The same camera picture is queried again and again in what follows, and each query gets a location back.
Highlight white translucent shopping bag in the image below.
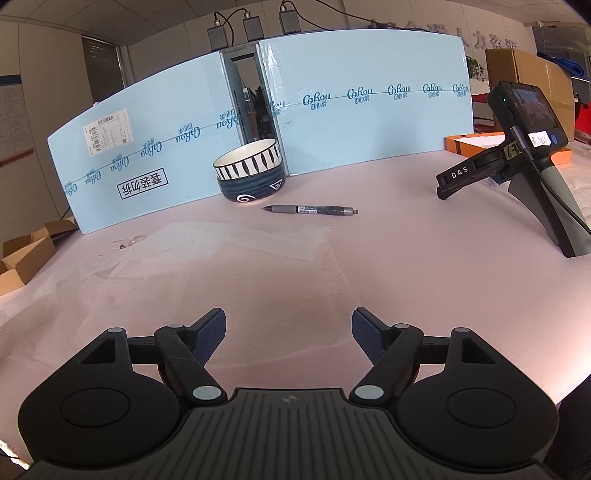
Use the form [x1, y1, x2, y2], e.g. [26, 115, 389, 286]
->
[0, 222, 347, 370]

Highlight open brown cardboard box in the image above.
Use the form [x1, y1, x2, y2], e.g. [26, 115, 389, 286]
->
[0, 216, 79, 296]

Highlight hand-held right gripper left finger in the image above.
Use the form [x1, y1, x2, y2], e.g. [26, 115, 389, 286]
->
[76, 308, 228, 407]

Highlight dark blue ceramic bowl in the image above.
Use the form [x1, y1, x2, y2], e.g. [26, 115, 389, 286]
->
[216, 159, 287, 204]

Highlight closed brown cardboard box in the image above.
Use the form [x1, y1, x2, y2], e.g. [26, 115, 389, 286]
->
[485, 48, 575, 141]

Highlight white label sheet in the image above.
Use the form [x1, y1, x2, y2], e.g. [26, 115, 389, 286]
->
[210, 226, 333, 265]

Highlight dark window blind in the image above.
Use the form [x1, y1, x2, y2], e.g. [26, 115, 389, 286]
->
[82, 34, 125, 100]

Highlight orange tray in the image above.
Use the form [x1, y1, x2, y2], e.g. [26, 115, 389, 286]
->
[445, 133, 573, 167]

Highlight white striped ceramic bowl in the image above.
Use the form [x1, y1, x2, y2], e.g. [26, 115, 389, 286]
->
[212, 138, 283, 182]

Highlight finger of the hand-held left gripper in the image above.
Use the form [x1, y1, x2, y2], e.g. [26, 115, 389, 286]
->
[435, 175, 504, 200]

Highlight grey pen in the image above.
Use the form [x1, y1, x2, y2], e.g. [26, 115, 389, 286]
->
[263, 204, 359, 217]

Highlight wall notice board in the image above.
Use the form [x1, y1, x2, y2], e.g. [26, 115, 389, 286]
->
[0, 74, 35, 162]

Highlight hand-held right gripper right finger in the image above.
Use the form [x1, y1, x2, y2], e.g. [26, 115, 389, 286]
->
[348, 307, 502, 407]

